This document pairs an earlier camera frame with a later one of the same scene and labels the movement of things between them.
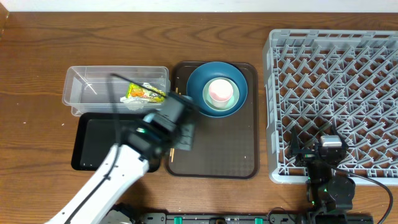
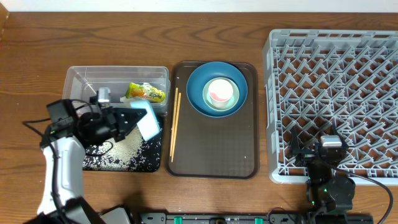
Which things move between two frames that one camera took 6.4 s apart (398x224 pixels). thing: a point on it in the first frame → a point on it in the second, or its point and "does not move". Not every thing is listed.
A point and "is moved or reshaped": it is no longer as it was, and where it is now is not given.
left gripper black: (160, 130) → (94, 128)
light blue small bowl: (188, 98) is moved or reshaped
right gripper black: (305, 154) does not move
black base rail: (257, 218) does not move
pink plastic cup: (220, 92) does not move
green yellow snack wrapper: (136, 91) does not move
